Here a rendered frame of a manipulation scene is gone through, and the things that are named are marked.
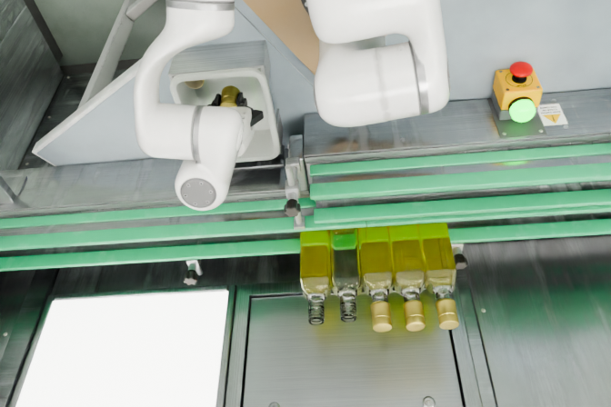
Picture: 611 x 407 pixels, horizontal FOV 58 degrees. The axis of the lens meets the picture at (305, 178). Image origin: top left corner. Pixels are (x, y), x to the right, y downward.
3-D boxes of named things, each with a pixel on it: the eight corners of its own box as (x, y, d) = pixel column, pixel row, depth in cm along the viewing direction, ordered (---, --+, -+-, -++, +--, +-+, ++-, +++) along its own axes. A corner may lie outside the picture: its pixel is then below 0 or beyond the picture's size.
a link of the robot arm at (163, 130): (238, 0, 73) (235, 152, 80) (141, -5, 73) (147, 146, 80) (229, 3, 65) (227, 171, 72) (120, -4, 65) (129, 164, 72)
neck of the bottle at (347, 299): (339, 299, 102) (340, 322, 99) (338, 291, 100) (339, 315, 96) (355, 298, 102) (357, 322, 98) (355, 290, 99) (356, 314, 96)
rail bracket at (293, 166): (293, 198, 113) (291, 248, 104) (281, 139, 100) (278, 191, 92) (307, 197, 112) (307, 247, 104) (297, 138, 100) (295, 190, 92)
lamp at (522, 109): (505, 115, 104) (510, 126, 102) (510, 97, 100) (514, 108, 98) (530, 114, 103) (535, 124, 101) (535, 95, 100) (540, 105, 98)
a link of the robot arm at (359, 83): (305, 20, 77) (305, 92, 66) (400, 0, 75) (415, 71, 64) (320, 74, 84) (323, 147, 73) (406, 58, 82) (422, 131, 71)
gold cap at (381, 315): (370, 311, 100) (372, 332, 97) (370, 301, 97) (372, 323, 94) (389, 310, 100) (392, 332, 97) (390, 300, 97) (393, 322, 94)
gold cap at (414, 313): (402, 310, 100) (405, 332, 97) (403, 300, 97) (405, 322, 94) (422, 309, 99) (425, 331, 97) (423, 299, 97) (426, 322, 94)
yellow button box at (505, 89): (489, 96, 110) (498, 121, 105) (495, 65, 104) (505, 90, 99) (525, 93, 109) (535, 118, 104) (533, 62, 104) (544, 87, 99)
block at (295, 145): (292, 167, 116) (291, 192, 111) (285, 134, 109) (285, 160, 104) (308, 165, 116) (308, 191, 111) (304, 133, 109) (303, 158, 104)
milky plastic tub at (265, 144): (204, 136, 118) (197, 165, 112) (173, 49, 101) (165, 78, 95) (284, 130, 116) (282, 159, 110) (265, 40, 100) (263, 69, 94)
